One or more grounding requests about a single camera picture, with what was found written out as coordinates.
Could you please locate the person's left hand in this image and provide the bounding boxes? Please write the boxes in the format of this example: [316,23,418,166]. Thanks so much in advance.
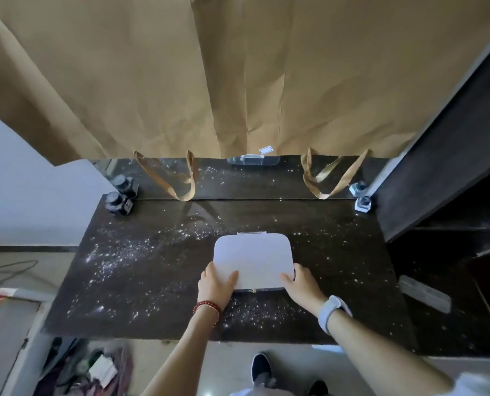
[197,262,240,310]

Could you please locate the person's right hand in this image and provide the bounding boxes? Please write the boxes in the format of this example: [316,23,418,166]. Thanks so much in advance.
[280,263,329,314]

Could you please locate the white plastic lidded box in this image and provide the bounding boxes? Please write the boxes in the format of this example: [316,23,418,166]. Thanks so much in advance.
[213,232,296,292]

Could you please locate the person's right forearm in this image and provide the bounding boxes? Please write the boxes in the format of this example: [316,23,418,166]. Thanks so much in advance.
[327,310,456,396]

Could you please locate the person's left forearm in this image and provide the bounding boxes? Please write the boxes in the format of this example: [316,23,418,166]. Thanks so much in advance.
[141,306,222,396]

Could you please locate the white wrist band watch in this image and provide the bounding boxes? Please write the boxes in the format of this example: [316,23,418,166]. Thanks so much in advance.
[317,295,353,336]

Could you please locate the pile of clothes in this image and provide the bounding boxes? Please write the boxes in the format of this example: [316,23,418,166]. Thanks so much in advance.
[34,337,134,396]

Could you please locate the dark wooden cabinet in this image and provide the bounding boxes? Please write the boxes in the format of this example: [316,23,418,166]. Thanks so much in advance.
[369,20,490,360]

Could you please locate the white sleeve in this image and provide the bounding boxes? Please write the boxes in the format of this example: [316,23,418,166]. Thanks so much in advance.
[447,372,490,396]

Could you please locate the white side cabinet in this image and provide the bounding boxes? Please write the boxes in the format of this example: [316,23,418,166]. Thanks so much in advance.
[0,286,55,396]

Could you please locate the red bead bracelet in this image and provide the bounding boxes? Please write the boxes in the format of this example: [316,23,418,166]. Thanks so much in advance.
[192,300,222,327]

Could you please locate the brown paper bag with handle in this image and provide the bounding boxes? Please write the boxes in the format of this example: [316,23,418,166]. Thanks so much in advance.
[276,0,490,200]
[0,0,285,202]

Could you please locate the thin dark cable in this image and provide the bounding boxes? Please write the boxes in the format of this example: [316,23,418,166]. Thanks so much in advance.
[0,260,39,286]

